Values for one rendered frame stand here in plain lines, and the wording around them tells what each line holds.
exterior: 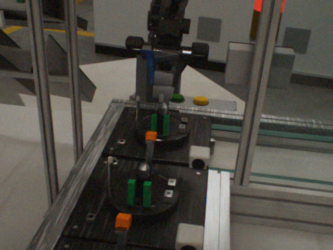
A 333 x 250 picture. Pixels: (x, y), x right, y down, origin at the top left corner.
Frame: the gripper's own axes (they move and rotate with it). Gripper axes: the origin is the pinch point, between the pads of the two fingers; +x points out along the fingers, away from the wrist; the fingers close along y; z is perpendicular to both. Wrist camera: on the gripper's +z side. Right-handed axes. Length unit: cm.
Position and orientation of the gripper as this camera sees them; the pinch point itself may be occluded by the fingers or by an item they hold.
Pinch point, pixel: (164, 71)
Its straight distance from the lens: 92.3
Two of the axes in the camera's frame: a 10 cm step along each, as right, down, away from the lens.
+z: -0.6, -1.5, -9.9
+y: 9.9, 1.1, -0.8
